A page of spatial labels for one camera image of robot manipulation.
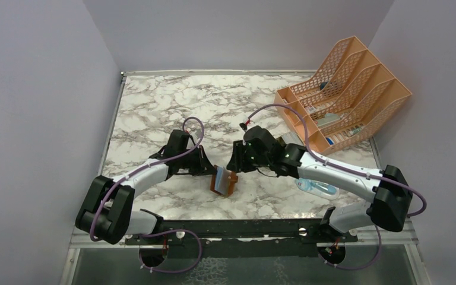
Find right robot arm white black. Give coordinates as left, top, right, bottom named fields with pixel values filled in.
left=227, top=126, right=413, bottom=242

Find beige oval tray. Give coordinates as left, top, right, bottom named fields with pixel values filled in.
left=277, top=132, right=303, bottom=146

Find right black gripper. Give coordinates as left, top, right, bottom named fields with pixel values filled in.
left=227, top=140, right=271, bottom=173

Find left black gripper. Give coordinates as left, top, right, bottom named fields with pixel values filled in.
left=179, top=144, right=218, bottom=176

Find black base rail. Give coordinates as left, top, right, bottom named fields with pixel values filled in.
left=125, top=218, right=358, bottom=259

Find brown leather card holder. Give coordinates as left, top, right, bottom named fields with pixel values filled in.
left=210, top=165, right=238, bottom=197

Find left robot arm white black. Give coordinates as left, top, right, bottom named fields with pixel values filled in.
left=75, top=129, right=216, bottom=244

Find orange plastic file organizer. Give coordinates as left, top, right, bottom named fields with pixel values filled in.
left=274, top=36, right=412, bottom=154

